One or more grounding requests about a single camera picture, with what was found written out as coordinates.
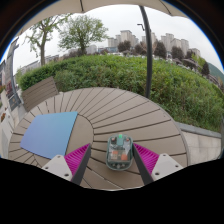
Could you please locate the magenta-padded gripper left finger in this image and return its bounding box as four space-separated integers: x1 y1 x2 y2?
41 143 92 186

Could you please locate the blue mouse pad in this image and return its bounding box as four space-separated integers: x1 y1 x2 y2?
19 111 79 161

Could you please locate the beige patio umbrella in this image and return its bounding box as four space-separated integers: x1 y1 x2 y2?
16 0 188 100

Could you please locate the transparent green computer mouse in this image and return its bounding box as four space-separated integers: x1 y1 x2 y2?
105 133 134 172

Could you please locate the green hedge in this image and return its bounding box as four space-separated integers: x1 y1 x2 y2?
18 54 224 134

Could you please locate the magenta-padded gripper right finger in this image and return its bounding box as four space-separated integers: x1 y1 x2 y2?
131 142 183 186

